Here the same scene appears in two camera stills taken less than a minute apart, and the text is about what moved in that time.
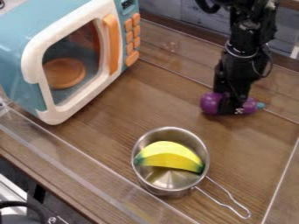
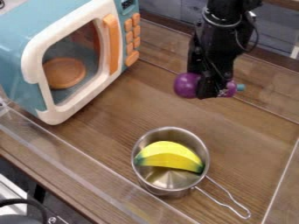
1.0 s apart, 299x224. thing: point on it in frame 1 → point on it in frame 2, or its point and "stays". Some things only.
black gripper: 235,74 → 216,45
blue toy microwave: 64,49 stays
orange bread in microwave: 65,73 stays
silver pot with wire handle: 171,163 stays
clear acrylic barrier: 83,182 stays
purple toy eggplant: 212,101 → 186,86
